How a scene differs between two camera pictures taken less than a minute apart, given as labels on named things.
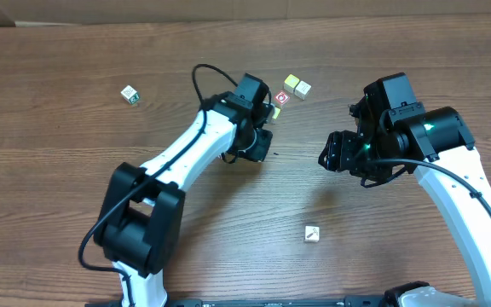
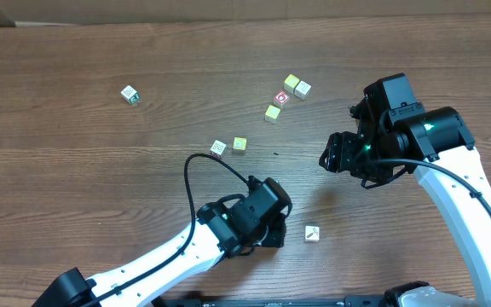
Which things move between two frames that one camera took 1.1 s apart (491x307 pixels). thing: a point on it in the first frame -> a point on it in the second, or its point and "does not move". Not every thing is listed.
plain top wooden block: (302, 89) does not move
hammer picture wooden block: (312, 234) does not move
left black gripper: (262, 151) -> (279, 234)
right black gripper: (341, 150) does not move
